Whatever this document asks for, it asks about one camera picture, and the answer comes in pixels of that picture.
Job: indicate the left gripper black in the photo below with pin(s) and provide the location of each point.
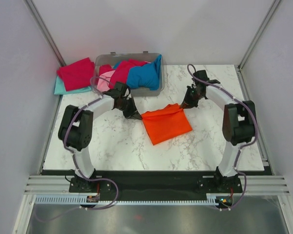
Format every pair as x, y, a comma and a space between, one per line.
135, 114

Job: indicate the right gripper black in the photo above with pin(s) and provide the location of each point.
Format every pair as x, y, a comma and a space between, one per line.
187, 102

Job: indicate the folded magenta t shirt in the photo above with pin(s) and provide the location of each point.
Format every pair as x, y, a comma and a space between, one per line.
77, 75

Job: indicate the right aluminium frame post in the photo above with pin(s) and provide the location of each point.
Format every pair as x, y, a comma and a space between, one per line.
260, 31

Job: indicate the white slotted cable duct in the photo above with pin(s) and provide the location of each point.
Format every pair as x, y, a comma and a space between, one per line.
94, 199

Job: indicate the blue t shirt in bin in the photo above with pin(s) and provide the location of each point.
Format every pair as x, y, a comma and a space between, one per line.
147, 76

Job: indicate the pink t shirt in bin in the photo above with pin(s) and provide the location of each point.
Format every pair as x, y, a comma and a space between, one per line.
104, 81

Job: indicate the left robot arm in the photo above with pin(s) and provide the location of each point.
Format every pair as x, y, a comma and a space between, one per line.
76, 127

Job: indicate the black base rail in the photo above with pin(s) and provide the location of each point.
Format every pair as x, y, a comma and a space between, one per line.
156, 184

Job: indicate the aluminium frame post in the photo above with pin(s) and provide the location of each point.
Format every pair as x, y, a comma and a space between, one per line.
43, 28
260, 31

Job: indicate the left aluminium frame post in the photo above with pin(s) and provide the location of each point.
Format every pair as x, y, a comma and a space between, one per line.
43, 28

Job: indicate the magenta t shirt in bin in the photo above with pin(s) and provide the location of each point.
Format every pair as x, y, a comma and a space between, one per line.
121, 69

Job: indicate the clear plastic storage bin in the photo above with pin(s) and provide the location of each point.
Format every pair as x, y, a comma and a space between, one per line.
114, 58

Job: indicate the orange t shirt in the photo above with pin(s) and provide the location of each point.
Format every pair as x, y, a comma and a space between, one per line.
164, 124

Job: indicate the folded teal t shirt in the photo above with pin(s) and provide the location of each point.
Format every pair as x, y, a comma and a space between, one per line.
60, 88

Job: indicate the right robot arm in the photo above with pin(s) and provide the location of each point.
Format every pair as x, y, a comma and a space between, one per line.
239, 125

